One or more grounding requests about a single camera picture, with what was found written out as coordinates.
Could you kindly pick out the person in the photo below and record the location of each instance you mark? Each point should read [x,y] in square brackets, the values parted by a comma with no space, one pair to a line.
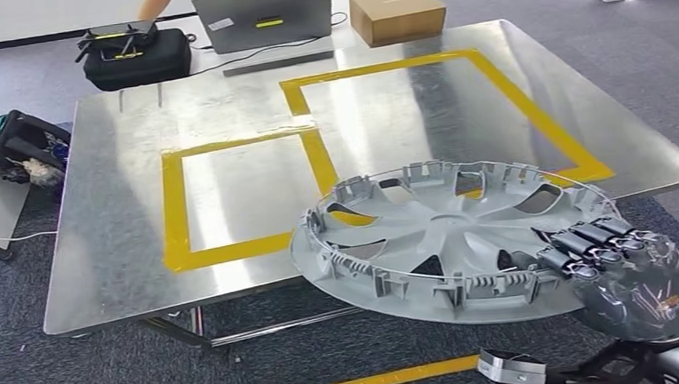
[154,4]

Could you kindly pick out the grey laptop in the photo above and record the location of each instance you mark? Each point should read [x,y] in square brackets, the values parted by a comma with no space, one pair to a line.
[263,12]

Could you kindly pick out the brown cardboard box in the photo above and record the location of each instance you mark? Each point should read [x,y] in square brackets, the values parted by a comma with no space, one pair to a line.
[399,16]

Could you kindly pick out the open black bag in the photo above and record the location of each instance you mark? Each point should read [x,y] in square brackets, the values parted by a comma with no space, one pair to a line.
[18,142]

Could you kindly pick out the black hard carry case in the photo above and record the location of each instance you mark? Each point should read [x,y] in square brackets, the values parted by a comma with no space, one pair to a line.
[137,67]

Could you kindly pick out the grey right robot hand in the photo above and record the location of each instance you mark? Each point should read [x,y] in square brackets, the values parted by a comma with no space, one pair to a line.
[641,296]

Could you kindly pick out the grey plastic wheel hubcap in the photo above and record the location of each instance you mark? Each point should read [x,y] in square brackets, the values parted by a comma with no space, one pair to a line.
[442,231]

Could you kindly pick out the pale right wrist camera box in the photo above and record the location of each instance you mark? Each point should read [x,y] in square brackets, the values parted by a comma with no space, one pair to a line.
[512,369]

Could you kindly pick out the black remote controller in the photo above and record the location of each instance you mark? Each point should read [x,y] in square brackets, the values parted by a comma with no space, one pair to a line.
[123,31]

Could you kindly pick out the steel workbench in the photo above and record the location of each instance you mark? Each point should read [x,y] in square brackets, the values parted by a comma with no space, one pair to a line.
[127,198]

